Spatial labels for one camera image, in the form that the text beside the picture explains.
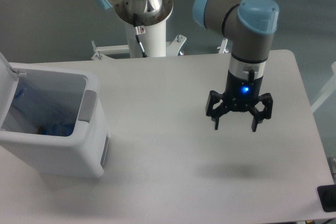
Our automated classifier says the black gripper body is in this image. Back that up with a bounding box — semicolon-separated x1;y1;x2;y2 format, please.
223;71;262;112

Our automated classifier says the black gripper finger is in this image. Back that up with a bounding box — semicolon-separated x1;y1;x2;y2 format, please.
248;93;273;132
206;90;228;130

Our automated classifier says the clear crushed plastic bottle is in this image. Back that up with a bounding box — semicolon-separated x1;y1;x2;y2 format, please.
12;82;76;136

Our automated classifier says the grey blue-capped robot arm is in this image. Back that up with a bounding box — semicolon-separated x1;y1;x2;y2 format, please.
95;0;279;130

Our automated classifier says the white plastic trash can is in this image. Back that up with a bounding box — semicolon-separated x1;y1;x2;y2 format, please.
1;57;110;178

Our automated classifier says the black device at table edge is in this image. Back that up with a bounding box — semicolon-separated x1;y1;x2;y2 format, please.
317;184;335;212

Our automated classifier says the white table leg frame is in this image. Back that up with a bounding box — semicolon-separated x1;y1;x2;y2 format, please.
310;62;336;113

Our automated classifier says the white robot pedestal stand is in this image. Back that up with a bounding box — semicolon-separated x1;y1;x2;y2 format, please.
90;0;232;61

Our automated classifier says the black cable on pedestal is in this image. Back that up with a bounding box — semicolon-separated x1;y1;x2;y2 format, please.
132;13;149;58

